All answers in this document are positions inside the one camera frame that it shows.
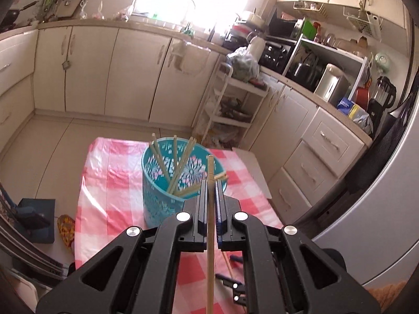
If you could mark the white rolling storage cart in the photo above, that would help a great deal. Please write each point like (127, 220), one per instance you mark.
(229, 109)

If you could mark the black microwave oven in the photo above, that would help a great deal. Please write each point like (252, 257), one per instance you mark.
(277, 53)

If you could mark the black frying pan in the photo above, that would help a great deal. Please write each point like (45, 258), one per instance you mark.
(11, 16)

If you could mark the green vegetables plastic bag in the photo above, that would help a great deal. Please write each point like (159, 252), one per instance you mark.
(244, 65)

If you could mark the black blender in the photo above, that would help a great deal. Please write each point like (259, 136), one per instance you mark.
(383, 98)

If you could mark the blue perforated plastic basket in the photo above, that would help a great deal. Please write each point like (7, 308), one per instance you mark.
(173, 169)

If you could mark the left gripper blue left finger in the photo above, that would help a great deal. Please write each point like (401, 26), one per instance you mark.
(200, 219)

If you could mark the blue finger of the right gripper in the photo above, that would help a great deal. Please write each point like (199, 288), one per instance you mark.
(236, 259)

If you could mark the red white checkered tablecloth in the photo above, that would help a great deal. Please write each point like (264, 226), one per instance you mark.
(111, 200)

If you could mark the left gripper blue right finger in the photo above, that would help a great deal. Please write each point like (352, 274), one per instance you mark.
(220, 214)

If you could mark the white electric kettle pot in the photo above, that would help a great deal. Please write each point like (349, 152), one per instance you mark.
(333, 85)

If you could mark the blue dustpan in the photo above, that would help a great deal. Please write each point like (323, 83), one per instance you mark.
(36, 220)

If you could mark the white thermos jug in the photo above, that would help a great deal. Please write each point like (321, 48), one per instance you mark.
(256, 47)

